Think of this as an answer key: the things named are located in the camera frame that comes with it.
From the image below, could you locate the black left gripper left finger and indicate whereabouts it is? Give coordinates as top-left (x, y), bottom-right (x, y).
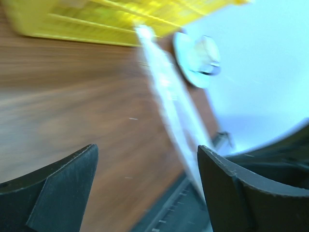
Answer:
top-left (0, 144), bottom-right (98, 232)

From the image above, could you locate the yellow plastic basket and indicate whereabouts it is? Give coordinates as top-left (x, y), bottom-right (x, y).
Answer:
top-left (0, 0), bottom-right (244, 46)

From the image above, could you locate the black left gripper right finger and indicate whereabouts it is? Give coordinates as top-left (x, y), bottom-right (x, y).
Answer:
top-left (197, 145), bottom-right (309, 232)

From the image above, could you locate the clear white-dotted zip bag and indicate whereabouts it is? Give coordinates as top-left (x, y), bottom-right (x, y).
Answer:
top-left (135, 25), bottom-right (213, 199)

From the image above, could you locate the cream mug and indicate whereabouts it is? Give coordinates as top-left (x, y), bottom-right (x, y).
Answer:
top-left (193, 35), bottom-right (221, 75)

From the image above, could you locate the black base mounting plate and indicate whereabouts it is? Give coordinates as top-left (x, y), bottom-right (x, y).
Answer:
top-left (131, 174), bottom-right (212, 232)

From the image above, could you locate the mint green saucer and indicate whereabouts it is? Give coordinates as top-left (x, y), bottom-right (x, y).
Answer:
top-left (173, 32), bottom-right (213, 89)

